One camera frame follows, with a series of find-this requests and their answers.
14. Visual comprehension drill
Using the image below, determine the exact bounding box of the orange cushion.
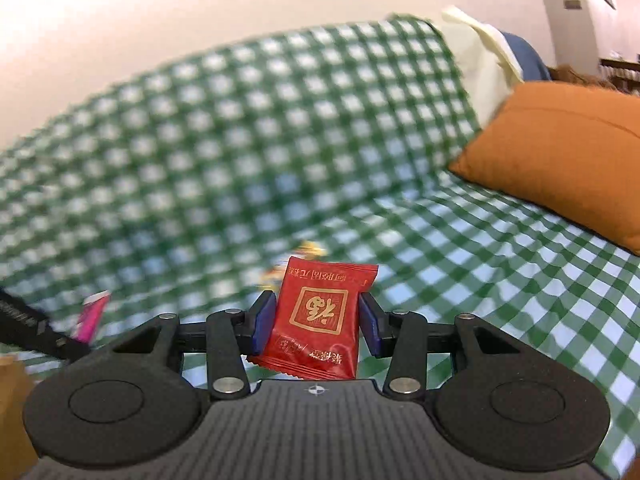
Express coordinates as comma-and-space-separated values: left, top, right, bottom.
448, 81, 640, 256

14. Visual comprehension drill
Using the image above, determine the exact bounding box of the yellow snack bar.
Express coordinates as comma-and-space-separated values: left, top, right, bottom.
260, 241, 328, 291

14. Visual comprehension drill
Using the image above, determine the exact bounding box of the square red snack packet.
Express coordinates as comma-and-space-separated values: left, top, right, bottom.
246, 256, 378, 381

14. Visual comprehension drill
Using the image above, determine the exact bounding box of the wooden shelf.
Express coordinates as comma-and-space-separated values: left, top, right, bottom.
600, 52, 640, 96

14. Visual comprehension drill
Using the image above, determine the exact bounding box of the blue cloth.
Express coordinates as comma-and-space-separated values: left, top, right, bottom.
500, 31, 551, 82

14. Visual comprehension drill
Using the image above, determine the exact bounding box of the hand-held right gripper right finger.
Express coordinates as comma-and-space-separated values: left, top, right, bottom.
359, 292, 521, 402

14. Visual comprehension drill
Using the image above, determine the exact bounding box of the pink snack packet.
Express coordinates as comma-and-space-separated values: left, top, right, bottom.
70, 292, 111, 346

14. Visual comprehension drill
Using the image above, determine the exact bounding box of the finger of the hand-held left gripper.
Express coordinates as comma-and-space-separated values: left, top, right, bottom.
49, 327, 90, 362

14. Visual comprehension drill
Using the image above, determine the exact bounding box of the cream cloth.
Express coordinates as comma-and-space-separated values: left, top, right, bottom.
442, 6, 523, 126

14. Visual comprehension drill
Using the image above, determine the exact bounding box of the green checked sofa cover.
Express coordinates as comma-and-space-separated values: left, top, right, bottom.
0, 14, 640, 480

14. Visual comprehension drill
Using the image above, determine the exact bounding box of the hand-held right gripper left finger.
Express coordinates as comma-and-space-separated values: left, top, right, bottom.
112, 290, 277, 402

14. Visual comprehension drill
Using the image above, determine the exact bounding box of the cardboard box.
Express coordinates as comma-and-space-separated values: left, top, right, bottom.
0, 355, 38, 480

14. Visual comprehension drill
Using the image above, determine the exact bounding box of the brown furry object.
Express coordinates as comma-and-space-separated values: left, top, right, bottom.
547, 64, 631, 93

